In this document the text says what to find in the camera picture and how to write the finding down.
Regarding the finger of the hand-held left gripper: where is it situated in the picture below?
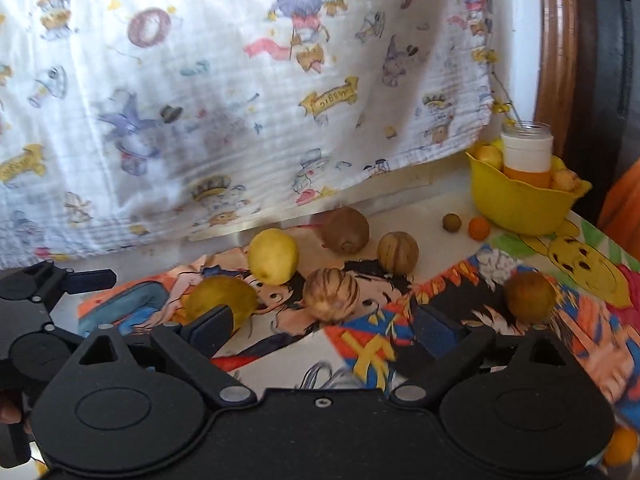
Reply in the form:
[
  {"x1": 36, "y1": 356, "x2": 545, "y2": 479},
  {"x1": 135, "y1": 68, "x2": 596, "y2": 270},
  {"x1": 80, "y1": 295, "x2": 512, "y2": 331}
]
[{"x1": 30, "y1": 261, "x2": 118, "y2": 311}]

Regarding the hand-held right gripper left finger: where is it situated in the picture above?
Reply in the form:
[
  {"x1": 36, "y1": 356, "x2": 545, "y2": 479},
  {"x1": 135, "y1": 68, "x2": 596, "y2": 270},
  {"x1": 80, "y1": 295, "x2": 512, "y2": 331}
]
[{"x1": 65, "y1": 305, "x2": 251, "y2": 406}]

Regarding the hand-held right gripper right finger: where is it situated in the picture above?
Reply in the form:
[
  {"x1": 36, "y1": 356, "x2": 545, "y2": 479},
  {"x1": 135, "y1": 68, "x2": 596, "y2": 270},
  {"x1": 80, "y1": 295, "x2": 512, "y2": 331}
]
[{"x1": 392, "y1": 305, "x2": 586, "y2": 406}]

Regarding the yellow-green round fruit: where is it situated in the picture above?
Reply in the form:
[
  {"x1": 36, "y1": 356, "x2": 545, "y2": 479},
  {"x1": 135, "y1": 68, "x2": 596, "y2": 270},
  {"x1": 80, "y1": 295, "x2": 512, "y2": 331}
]
[{"x1": 184, "y1": 276, "x2": 260, "y2": 333}]

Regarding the yellow lemon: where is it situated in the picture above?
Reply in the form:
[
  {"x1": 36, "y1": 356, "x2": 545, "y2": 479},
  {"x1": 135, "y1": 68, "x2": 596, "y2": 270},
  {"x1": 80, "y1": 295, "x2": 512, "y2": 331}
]
[{"x1": 248, "y1": 228, "x2": 300, "y2": 283}]

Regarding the striped brown round fruit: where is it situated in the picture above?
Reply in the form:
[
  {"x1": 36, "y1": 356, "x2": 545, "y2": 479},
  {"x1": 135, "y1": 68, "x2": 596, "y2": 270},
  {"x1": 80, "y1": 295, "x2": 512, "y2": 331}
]
[
  {"x1": 377, "y1": 231, "x2": 419, "y2": 274},
  {"x1": 302, "y1": 267, "x2": 359, "y2": 322}
]

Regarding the person's left hand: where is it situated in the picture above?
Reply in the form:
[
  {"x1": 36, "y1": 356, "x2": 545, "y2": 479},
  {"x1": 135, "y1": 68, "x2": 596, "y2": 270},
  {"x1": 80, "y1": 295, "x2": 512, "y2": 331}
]
[{"x1": 0, "y1": 394, "x2": 24, "y2": 426}]

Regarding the cartoon boys printed sheet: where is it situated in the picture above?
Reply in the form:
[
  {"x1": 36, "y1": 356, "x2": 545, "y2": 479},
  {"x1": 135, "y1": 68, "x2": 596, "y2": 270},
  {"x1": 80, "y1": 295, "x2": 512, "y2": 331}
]
[{"x1": 77, "y1": 245, "x2": 416, "y2": 391}]

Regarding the brown kiwi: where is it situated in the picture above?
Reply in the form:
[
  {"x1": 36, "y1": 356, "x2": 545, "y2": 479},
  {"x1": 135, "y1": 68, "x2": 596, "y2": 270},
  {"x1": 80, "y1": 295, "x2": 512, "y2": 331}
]
[{"x1": 320, "y1": 207, "x2": 371, "y2": 255}]

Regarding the spiky-haired fighter printed sheet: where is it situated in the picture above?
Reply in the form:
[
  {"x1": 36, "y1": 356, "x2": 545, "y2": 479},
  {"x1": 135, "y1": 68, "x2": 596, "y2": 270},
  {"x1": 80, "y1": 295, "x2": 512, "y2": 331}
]
[{"x1": 325, "y1": 245, "x2": 621, "y2": 401}]

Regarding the yellow plastic bowl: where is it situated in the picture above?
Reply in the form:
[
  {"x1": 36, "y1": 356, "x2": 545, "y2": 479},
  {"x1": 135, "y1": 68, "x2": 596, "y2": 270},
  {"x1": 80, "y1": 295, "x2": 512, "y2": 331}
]
[{"x1": 466, "y1": 147, "x2": 593, "y2": 237}]

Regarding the yellow bear printed sheet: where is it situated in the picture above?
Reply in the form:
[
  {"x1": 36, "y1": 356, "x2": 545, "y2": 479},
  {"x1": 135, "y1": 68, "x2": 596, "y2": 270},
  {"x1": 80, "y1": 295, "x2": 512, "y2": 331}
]
[{"x1": 487, "y1": 212, "x2": 640, "y2": 341}]

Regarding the pale yellow fruit in bowl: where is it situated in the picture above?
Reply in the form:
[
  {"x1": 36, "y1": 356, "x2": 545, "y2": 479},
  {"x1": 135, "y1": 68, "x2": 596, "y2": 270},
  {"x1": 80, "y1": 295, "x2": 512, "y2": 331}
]
[{"x1": 474, "y1": 144, "x2": 503, "y2": 171}]

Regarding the tan speckled fruit in bowl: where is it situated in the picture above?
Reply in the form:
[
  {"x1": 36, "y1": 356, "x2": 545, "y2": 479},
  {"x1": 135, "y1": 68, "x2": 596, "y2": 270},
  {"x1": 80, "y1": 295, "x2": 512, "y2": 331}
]
[{"x1": 550, "y1": 169, "x2": 583, "y2": 192}]

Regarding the white jar with orange base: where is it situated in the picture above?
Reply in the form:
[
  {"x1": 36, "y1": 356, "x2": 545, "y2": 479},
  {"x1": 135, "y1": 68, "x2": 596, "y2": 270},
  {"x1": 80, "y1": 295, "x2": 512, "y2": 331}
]
[{"x1": 501, "y1": 121, "x2": 554, "y2": 190}]

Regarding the white cartoon printed cloth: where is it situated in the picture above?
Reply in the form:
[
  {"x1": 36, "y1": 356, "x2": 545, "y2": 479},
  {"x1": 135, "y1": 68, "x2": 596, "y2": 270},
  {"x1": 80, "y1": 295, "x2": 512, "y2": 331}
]
[{"x1": 0, "y1": 0, "x2": 493, "y2": 268}]

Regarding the yellow flower sprig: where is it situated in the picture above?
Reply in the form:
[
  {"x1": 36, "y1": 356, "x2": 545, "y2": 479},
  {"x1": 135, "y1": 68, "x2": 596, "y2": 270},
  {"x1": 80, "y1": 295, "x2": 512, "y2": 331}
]
[{"x1": 472, "y1": 47, "x2": 526, "y2": 126}]

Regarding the dark door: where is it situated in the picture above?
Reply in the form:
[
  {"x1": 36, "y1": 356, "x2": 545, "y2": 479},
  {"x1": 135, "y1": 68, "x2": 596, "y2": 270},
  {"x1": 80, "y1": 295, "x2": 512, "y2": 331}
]
[{"x1": 570, "y1": 0, "x2": 640, "y2": 221}]

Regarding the brown wooden door frame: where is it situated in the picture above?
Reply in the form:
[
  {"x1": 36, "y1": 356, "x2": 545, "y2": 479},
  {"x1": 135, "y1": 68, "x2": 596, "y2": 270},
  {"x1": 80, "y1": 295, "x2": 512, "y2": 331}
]
[{"x1": 532, "y1": 0, "x2": 581, "y2": 158}]

